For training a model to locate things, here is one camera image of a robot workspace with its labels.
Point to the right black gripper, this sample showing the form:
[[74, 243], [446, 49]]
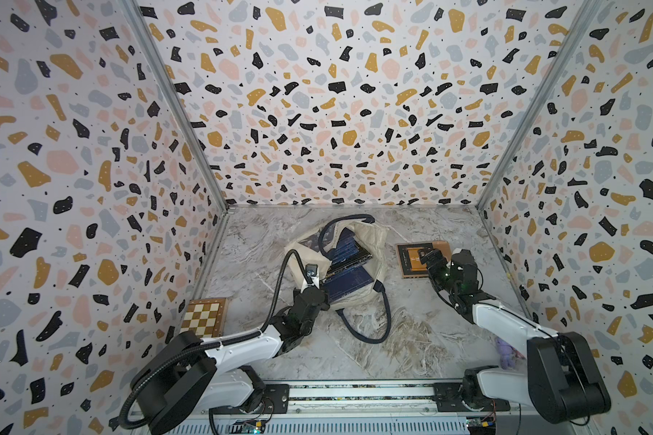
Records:
[[437, 255]]

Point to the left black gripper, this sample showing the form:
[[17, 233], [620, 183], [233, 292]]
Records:
[[326, 305]]

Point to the brown-edged navy book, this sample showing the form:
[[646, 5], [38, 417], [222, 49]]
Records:
[[409, 258]]

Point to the cream canvas tote bag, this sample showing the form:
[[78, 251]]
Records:
[[313, 247]]

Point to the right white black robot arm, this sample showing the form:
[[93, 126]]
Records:
[[561, 379]]

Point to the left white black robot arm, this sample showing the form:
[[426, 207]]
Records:
[[192, 373]]

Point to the wooden chessboard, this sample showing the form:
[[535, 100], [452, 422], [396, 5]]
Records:
[[205, 317]]

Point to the small purple toy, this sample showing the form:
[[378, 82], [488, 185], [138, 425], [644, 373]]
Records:
[[508, 355]]

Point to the left green circuit board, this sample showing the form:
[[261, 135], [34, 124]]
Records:
[[249, 427]]

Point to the right circuit board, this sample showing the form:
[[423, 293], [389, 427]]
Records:
[[480, 426]]

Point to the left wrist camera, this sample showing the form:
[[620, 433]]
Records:
[[312, 276]]

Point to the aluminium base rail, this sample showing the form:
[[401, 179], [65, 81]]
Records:
[[374, 407]]

